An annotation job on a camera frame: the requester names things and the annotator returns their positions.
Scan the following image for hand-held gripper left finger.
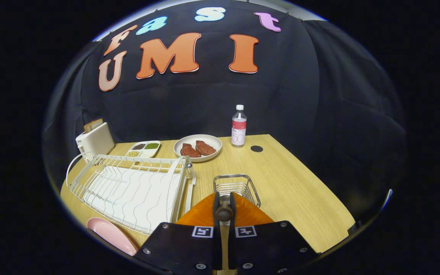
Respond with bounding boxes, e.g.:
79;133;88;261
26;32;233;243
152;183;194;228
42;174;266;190
134;192;222;275

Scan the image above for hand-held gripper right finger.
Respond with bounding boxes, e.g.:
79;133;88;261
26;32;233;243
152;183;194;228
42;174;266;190
228;192;318;275

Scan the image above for wooden handled spoon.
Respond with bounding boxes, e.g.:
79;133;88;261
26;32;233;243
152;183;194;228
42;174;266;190
215;194;235;224

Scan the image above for metal wire basket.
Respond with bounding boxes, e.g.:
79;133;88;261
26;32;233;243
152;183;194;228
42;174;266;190
214;174;262;209

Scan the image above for white wire dish rack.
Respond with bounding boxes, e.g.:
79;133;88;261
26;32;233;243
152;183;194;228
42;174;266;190
69;154;197;235

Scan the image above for pink plate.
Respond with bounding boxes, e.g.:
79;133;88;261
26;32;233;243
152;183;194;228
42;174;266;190
87;217;139;256

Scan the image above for white four-compartment snack dish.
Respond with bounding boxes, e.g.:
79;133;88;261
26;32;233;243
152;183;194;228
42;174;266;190
125;141;161;158

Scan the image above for beige plate with meat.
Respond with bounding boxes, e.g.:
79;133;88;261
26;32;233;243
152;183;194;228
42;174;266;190
173;134;223;163

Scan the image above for white drip tray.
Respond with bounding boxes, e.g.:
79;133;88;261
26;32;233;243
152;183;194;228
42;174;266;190
84;166;182;233

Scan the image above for red meat piece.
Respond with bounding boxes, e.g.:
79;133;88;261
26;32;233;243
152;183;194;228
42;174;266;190
180;143;202;158
196;140;217;155

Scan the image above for clear bottle with red label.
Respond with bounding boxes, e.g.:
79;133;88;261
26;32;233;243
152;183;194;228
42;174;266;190
231;105;247;148

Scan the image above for white toaster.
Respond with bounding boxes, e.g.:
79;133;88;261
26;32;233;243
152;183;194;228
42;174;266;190
76;122;115;163

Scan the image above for toast slices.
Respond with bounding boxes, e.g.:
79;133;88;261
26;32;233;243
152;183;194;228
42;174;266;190
84;118;104;133

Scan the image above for black backdrop cloth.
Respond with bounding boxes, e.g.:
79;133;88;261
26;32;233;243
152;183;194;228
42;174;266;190
44;0;408;226

